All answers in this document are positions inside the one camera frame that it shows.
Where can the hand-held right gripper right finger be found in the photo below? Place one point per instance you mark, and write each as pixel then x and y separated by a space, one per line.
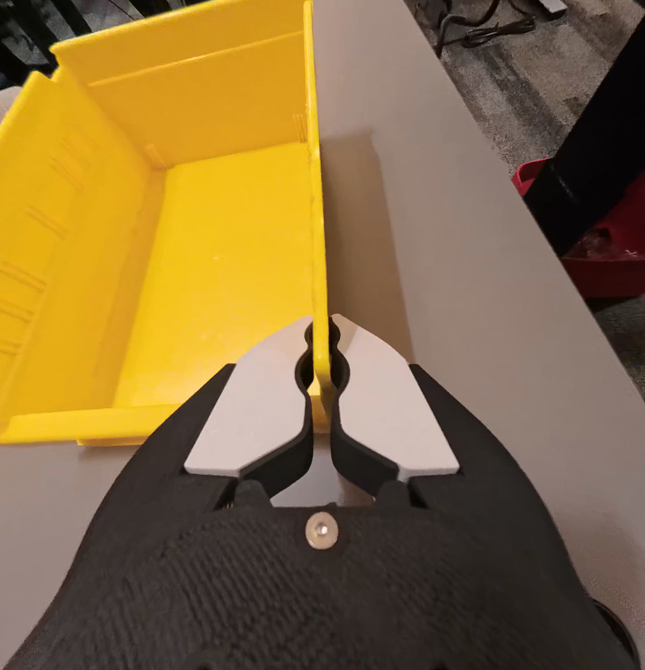
pixel 390 413

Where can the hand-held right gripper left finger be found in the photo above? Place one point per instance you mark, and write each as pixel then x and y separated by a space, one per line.
pixel 249 413

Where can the yellow plastic box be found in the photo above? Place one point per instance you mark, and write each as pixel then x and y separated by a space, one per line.
pixel 223 235

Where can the red plastic bin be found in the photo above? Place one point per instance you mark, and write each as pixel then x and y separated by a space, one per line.
pixel 621 272

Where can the black table leg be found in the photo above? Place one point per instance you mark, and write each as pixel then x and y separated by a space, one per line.
pixel 589 172

